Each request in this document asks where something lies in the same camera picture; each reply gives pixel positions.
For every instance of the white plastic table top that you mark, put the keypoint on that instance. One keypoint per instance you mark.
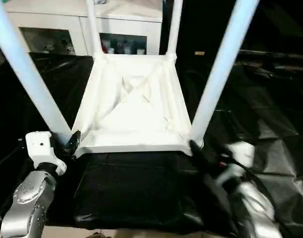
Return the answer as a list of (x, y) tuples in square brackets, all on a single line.
[(131, 119)]

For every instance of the white plastic table leg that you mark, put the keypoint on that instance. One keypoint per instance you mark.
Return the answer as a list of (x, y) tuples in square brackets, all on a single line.
[(93, 27), (175, 27), (30, 74), (220, 69)]

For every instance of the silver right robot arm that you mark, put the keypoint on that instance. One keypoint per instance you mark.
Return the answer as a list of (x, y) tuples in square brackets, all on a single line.
[(255, 203)]

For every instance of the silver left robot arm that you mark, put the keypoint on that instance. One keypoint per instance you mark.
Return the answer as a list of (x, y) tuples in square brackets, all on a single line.
[(30, 198)]

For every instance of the black mat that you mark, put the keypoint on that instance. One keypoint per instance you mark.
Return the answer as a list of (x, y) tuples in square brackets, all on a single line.
[(129, 186)]

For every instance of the red object behind glass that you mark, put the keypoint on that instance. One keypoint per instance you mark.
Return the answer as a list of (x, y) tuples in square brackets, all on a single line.
[(104, 45)]

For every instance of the small tan label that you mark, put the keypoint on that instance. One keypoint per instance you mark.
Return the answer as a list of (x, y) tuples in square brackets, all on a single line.
[(199, 53)]

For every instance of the white cabinet with glass doors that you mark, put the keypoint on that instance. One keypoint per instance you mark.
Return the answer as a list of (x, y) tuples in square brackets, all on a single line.
[(55, 15)]

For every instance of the clear glass trinket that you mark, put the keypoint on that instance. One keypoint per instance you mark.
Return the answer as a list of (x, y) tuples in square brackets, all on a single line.
[(99, 1)]

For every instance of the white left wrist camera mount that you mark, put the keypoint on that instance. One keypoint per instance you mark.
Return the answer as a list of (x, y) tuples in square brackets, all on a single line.
[(38, 146)]

